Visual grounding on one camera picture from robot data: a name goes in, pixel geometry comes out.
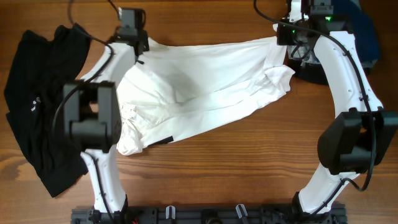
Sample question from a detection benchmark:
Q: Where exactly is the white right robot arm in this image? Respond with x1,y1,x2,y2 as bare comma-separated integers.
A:
277,15,397,221

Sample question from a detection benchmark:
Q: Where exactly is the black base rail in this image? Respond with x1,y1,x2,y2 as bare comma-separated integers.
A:
70,203,348,224

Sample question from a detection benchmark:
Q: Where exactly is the white printed t-shirt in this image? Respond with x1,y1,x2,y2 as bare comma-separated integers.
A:
117,37,294,156

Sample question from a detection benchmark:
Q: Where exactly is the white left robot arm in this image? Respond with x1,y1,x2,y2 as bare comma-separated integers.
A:
54,28,149,223

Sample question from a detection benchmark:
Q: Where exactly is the folded blue shirt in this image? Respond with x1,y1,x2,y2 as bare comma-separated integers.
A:
331,0,381,63

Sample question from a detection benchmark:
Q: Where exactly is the black t-shirt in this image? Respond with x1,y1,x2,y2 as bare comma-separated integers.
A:
4,24,91,197

